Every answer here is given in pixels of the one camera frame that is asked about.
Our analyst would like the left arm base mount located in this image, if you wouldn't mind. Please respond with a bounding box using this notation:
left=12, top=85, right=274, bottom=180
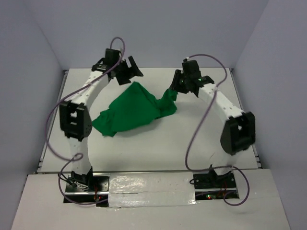
left=60, top=173, right=110, bottom=207

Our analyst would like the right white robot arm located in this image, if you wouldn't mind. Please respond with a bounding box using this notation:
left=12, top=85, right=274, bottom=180
left=169, top=57, right=256, bottom=187

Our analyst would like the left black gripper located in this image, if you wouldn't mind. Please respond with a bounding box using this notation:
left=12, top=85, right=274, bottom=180
left=115, top=56, right=145, bottom=86

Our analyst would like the green t shirt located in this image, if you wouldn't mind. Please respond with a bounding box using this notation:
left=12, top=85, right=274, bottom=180
left=92, top=82, right=177, bottom=137

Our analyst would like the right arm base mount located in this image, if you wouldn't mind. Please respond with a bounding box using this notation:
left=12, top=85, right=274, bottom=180
left=189, top=170, right=239, bottom=200

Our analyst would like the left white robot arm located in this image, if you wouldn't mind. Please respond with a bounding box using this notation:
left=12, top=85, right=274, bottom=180
left=59, top=48, right=143, bottom=191

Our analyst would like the silver tape patch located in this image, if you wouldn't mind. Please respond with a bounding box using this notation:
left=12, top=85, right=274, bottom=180
left=108, top=172, right=196, bottom=207

